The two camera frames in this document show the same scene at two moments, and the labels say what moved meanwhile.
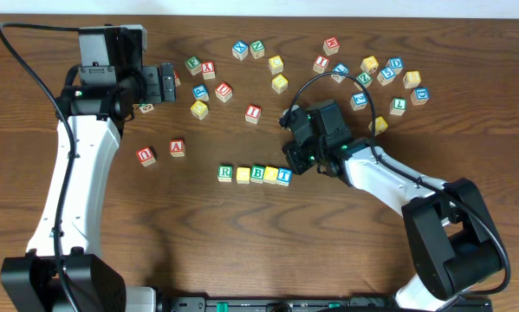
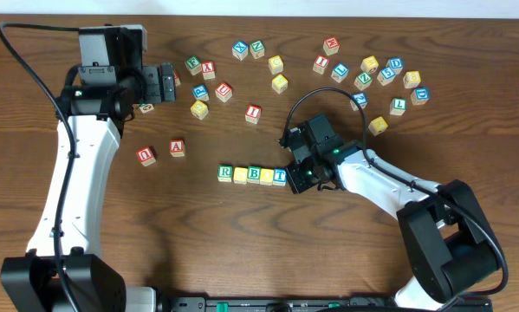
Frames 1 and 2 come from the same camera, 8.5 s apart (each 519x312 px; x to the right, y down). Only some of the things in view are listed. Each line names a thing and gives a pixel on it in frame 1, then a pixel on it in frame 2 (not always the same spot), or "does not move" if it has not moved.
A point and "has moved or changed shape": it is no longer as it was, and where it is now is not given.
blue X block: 240,49 does not move
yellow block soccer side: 369,64 does not move
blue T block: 284,176 has moved or changed shape
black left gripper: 166,82 does not move
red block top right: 331,45 does not move
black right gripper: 295,155 → 297,178
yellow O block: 270,175 has moved or changed shape
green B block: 257,173 has moved or changed shape
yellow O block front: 243,175 does not move
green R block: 224,172 does not move
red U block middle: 223,91 does not move
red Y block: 208,70 does not move
